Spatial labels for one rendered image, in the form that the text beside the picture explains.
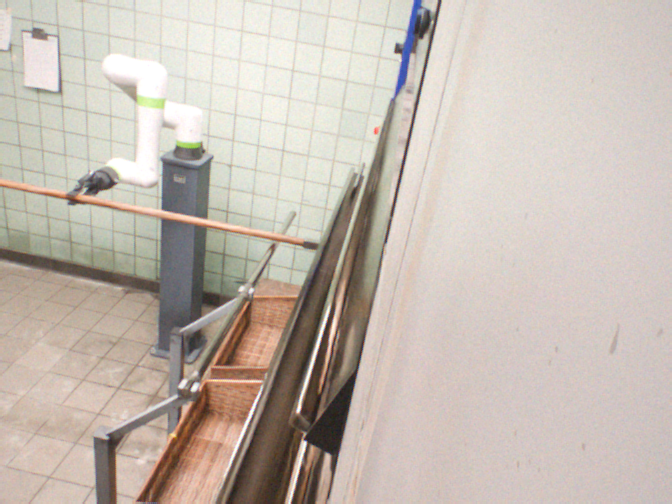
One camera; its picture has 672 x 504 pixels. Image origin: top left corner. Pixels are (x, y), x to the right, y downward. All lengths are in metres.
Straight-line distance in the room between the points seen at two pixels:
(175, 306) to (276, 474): 2.33
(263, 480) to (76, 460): 2.02
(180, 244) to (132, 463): 1.08
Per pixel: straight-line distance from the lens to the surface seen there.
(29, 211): 4.14
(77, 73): 3.65
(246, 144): 3.29
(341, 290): 0.68
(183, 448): 2.02
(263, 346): 2.48
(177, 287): 3.08
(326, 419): 0.48
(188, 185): 2.80
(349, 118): 3.13
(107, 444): 1.58
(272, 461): 0.90
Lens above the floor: 2.07
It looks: 26 degrees down
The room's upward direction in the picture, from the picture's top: 10 degrees clockwise
